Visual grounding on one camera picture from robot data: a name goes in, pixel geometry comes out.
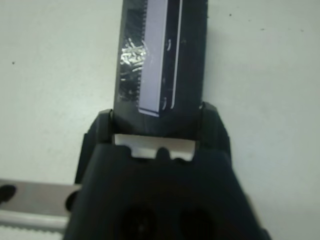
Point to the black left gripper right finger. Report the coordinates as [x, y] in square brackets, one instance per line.
[212, 130]

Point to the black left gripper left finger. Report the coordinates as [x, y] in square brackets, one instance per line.
[100, 130]

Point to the black box lid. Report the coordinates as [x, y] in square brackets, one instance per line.
[190, 75]

